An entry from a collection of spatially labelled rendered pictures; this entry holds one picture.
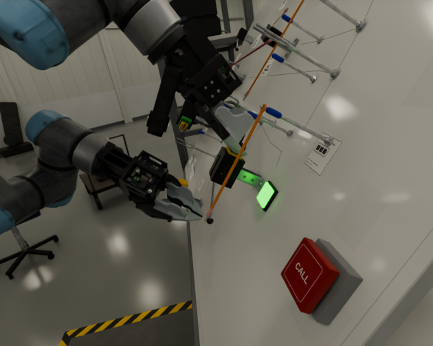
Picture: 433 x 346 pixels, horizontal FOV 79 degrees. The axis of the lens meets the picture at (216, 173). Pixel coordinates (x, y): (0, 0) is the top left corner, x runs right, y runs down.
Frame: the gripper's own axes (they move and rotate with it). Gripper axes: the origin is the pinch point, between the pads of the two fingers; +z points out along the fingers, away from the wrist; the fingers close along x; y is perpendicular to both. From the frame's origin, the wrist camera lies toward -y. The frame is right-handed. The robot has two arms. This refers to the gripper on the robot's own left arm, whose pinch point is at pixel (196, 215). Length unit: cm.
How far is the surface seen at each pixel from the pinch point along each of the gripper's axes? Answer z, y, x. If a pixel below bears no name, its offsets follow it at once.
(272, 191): 9.3, 12.9, 5.3
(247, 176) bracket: 5.1, 8.1, 8.4
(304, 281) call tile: 13.2, 25.0, -8.4
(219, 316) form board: 11.9, 0.8, -13.4
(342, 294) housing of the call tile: 16.0, 26.4, -8.1
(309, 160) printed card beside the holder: 11.1, 19.9, 8.6
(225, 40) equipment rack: -31, -32, 92
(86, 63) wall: -651, -692, 510
